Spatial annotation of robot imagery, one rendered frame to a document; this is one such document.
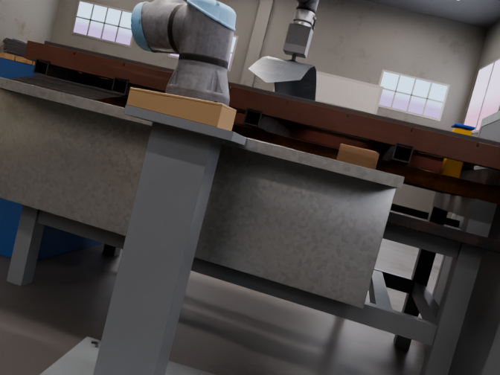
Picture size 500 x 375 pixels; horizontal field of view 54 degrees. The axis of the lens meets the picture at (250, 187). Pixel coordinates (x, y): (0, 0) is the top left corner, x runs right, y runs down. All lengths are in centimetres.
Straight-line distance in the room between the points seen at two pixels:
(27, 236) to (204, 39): 104
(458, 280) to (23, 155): 140
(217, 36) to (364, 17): 1154
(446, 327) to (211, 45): 102
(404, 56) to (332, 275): 1127
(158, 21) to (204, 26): 13
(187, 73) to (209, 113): 13
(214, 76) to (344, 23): 1146
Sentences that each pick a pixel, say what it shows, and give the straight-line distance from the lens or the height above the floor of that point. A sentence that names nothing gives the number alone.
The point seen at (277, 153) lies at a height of 66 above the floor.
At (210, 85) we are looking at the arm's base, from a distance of 112.
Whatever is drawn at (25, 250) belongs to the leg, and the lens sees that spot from 188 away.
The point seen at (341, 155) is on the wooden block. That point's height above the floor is 70.
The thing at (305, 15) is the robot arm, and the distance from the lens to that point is 193.
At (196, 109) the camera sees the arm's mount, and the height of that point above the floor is 71.
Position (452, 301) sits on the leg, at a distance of 155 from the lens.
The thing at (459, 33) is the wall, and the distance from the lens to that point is 1295.
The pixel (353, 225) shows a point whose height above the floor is 52.
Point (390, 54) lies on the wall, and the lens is 1250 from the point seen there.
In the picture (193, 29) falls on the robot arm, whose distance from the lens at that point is 114.
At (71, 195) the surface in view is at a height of 37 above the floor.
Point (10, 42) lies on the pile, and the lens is 226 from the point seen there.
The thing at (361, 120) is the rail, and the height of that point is 81.
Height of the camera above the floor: 65
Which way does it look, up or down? 4 degrees down
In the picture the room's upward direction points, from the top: 14 degrees clockwise
